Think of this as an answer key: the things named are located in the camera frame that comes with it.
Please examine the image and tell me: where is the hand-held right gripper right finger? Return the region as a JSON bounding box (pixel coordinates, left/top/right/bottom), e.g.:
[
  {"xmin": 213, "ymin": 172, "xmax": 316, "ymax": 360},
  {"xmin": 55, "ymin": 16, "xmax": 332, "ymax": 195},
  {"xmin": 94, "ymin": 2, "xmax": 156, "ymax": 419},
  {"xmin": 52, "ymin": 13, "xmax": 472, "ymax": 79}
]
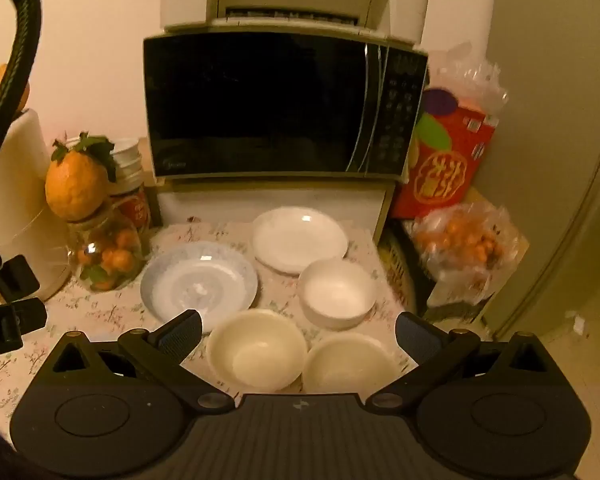
[{"xmin": 365, "ymin": 310, "xmax": 561, "ymax": 411}]

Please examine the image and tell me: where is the white bowl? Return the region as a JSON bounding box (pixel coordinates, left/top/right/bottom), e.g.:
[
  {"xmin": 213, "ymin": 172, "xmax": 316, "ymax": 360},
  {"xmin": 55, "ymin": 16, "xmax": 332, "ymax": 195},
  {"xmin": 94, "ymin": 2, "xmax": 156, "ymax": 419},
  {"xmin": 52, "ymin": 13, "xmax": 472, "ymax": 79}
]
[{"xmin": 297, "ymin": 259, "xmax": 377, "ymax": 331}]

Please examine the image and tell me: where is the white plate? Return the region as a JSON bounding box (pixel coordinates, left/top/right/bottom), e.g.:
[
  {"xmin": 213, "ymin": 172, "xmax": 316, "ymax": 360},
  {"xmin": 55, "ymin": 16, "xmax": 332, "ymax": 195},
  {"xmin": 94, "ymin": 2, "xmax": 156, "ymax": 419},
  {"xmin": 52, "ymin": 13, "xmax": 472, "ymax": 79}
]
[{"xmin": 252, "ymin": 206, "xmax": 350, "ymax": 276}]

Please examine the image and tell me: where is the red gift box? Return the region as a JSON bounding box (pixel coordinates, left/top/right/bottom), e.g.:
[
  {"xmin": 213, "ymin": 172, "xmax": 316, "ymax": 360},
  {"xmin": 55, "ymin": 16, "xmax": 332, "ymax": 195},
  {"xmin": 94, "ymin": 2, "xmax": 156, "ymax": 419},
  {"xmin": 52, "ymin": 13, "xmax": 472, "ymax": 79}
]
[{"xmin": 390, "ymin": 87, "xmax": 498, "ymax": 220}]

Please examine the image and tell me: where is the grey refrigerator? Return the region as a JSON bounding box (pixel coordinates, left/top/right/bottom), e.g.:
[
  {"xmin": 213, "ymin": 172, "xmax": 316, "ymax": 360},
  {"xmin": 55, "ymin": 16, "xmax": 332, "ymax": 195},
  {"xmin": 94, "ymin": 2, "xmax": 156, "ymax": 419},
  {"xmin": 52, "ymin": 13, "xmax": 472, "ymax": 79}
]
[{"xmin": 472, "ymin": 0, "xmax": 600, "ymax": 341}]

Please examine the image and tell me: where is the cream bowl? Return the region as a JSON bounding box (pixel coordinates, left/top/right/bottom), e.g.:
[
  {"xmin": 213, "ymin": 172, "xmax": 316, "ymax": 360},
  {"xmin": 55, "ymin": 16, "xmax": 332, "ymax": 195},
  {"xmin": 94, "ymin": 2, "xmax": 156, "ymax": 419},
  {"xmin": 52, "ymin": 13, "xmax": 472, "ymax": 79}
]
[
  {"xmin": 205, "ymin": 308, "xmax": 308, "ymax": 393},
  {"xmin": 302, "ymin": 334, "xmax": 401, "ymax": 395}
]

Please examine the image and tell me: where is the dark cardboard box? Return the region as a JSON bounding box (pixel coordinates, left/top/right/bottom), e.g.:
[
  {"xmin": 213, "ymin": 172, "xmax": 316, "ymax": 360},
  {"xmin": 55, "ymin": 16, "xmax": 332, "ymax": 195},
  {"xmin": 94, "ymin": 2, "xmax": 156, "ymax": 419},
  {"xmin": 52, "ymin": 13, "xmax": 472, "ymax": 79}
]
[{"xmin": 382, "ymin": 187, "xmax": 501, "ymax": 323}]

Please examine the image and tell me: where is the floral tablecloth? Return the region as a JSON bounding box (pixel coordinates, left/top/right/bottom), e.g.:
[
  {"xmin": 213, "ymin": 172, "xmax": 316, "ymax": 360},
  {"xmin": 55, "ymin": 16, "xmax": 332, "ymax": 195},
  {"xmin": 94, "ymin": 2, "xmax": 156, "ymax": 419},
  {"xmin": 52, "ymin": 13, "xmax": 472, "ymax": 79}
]
[{"xmin": 0, "ymin": 219, "xmax": 421, "ymax": 436}]

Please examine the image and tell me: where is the glass jar of small oranges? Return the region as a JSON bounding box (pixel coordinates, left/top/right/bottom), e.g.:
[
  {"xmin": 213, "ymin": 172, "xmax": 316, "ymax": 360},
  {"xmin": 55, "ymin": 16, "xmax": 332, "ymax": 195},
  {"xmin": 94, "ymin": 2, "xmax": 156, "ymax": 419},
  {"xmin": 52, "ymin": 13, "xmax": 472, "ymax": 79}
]
[{"xmin": 67, "ymin": 200, "xmax": 152, "ymax": 293}]

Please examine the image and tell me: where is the clear plastic wrapper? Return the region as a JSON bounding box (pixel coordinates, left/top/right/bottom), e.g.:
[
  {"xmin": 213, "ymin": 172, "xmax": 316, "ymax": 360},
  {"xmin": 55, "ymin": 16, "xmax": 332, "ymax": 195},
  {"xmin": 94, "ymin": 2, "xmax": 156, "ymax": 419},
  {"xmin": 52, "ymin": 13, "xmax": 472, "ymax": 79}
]
[{"xmin": 427, "ymin": 45, "xmax": 510, "ymax": 116}]

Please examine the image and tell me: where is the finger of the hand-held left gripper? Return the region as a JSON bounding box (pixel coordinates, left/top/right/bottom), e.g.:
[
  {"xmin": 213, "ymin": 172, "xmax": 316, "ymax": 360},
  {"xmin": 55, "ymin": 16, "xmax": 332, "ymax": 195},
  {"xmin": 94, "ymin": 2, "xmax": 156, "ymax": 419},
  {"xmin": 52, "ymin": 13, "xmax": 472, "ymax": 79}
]
[{"xmin": 7, "ymin": 297, "xmax": 48, "ymax": 333}]

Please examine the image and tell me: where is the black microwave oven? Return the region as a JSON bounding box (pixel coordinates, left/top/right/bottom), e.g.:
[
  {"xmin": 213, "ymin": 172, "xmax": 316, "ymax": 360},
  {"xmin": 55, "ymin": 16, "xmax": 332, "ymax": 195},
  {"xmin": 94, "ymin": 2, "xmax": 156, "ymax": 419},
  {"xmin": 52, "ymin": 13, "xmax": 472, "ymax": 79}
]
[{"xmin": 143, "ymin": 30, "xmax": 429, "ymax": 184}]

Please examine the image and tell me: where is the orange with green leaves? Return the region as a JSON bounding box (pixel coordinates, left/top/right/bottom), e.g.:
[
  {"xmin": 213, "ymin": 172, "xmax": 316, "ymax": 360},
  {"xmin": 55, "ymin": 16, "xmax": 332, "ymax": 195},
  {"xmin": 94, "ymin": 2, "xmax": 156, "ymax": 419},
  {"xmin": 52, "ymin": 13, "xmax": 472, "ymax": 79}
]
[{"xmin": 45, "ymin": 132, "xmax": 118, "ymax": 222}]

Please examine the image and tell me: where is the black braided cable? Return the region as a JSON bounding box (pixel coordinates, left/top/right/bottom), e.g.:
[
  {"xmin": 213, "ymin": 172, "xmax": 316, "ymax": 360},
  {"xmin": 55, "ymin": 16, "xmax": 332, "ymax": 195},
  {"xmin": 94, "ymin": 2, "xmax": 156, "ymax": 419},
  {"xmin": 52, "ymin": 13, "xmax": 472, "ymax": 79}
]
[{"xmin": 0, "ymin": 0, "xmax": 43, "ymax": 191}]

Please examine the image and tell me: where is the white box with black insert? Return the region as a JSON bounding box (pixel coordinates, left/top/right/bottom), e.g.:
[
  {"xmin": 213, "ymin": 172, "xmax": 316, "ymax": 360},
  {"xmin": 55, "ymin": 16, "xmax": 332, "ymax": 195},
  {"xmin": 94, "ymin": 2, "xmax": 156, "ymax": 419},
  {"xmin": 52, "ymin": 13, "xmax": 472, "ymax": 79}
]
[{"xmin": 0, "ymin": 250, "xmax": 41, "ymax": 311}]

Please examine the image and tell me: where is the red labelled jar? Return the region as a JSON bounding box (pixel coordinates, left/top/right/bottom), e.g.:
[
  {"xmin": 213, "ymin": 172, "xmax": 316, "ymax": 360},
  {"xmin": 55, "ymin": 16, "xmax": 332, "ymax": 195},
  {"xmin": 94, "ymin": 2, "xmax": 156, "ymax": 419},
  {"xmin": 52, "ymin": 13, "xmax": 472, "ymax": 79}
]
[{"xmin": 105, "ymin": 137, "xmax": 145, "ymax": 196}]

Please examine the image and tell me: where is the blue patterned plate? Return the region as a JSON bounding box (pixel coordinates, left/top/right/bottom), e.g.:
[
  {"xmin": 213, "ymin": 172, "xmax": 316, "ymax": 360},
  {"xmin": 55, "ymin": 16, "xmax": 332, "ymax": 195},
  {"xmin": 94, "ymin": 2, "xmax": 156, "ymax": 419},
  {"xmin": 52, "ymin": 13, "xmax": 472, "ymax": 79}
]
[{"xmin": 140, "ymin": 241, "xmax": 259, "ymax": 323}]

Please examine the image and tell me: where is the plastic bag of small oranges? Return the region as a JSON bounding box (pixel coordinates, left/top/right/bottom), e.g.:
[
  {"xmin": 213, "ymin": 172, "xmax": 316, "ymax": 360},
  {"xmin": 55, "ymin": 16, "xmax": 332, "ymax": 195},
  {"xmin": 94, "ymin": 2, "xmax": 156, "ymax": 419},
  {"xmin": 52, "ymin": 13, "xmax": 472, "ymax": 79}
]
[{"xmin": 411, "ymin": 205, "xmax": 523, "ymax": 306}]

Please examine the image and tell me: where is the white appliance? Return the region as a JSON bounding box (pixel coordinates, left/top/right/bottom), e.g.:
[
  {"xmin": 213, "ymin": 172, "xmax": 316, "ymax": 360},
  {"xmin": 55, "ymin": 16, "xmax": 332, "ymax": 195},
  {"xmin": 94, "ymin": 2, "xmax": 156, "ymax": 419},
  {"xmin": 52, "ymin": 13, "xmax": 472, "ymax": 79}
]
[{"xmin": 0, "ymin": 107, "xmax": 73, "ymax": 301}]

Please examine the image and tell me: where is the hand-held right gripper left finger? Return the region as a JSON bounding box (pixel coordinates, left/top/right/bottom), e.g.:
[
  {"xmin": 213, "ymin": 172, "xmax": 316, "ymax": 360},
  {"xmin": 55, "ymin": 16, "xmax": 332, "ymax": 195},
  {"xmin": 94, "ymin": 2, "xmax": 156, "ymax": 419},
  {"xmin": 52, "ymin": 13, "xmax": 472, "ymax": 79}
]
[{"xmin": 42, "ymin": 309, "xmax": 236, "ymax": 411}]

